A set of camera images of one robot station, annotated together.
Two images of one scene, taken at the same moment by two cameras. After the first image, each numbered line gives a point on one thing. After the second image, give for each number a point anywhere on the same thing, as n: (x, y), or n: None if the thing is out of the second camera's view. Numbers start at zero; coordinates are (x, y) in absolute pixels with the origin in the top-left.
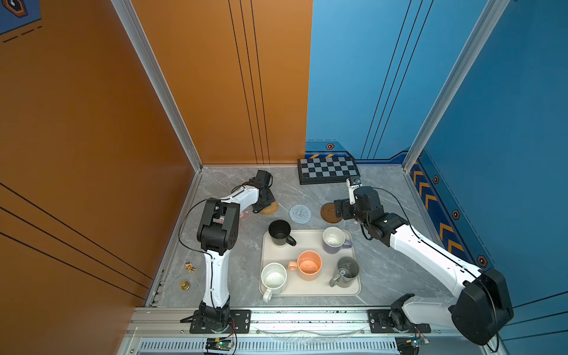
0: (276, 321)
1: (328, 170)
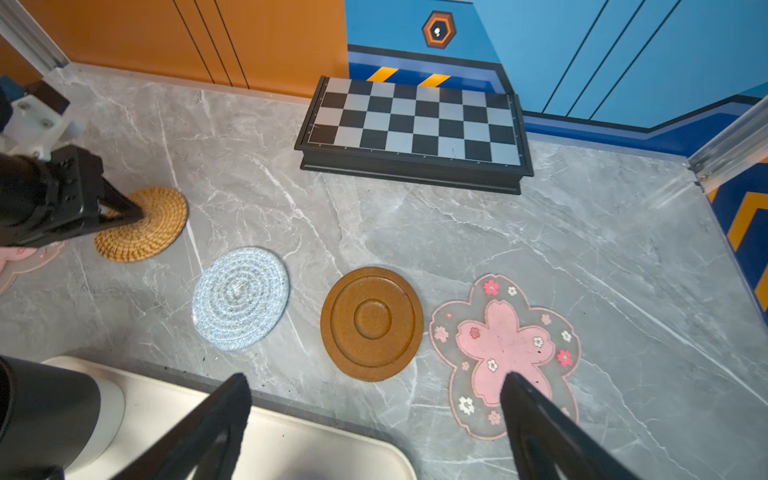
0: None
1: (416, 132)
